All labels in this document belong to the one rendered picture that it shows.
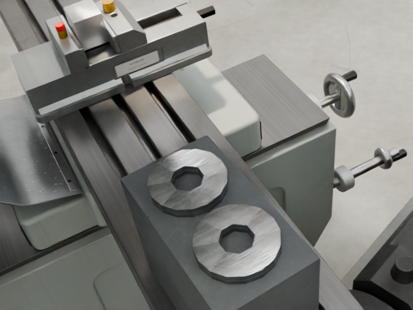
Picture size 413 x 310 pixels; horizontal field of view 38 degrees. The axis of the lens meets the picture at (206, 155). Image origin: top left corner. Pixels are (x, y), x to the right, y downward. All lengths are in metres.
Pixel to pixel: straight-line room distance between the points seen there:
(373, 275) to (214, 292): 0.66
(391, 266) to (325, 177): 0.29
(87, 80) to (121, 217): 0.29
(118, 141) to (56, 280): 0.34
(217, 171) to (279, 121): 0.64
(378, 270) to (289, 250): 0.62
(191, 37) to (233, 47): 1.64
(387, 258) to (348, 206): 0.86
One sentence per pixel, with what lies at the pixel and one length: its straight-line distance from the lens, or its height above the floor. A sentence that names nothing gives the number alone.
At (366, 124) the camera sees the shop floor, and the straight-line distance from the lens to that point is 2.37.
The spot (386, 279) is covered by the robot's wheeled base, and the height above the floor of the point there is 0.61.
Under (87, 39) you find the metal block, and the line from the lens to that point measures 1.09.
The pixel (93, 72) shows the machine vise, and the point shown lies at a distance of 1.09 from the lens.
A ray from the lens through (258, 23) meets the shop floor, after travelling 2.90.
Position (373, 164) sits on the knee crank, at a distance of 1.51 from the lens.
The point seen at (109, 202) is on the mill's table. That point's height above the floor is 0.94.
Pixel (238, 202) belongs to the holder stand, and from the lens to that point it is 0.65.
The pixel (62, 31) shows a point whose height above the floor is 1.06.
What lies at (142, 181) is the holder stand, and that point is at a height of 1.13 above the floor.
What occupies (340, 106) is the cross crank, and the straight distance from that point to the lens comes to 1.52.
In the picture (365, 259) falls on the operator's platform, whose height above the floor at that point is 0.40.
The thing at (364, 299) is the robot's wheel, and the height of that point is 0.59.
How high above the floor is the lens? 1.63
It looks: 46 degrees down
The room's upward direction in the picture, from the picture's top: 10 degrees counter-clockwise
